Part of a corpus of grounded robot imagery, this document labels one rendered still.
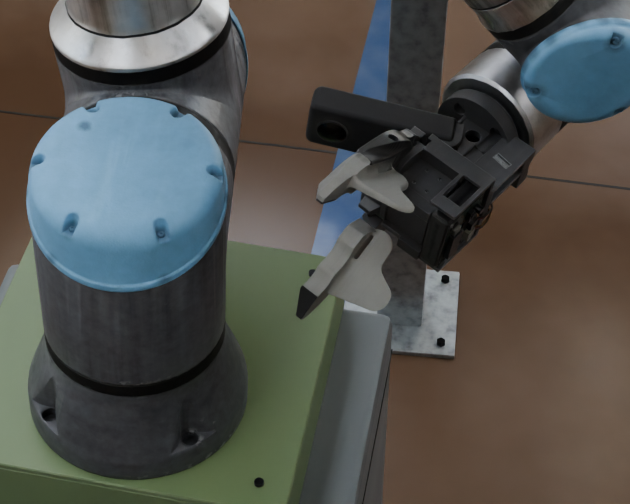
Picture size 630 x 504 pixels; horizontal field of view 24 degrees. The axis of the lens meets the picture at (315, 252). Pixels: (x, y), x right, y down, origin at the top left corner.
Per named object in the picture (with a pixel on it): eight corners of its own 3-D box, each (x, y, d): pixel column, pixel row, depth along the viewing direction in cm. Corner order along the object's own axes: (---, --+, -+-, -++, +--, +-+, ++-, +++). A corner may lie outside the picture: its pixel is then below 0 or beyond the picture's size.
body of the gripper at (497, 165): (449, 221, 105) (544, 131, 111) (358, 154, 108) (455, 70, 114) (431, 280, 111) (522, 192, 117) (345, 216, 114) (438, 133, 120)
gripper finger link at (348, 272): (344, 353, 111) (415, 255, 110) (285, 307, 113) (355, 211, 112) (355, 355, 114) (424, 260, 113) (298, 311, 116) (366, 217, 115)
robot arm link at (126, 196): (26, 380, 115) (3, 222, 103) (61, 229, 127) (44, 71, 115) (218, 392, 115) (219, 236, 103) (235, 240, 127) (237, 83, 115)
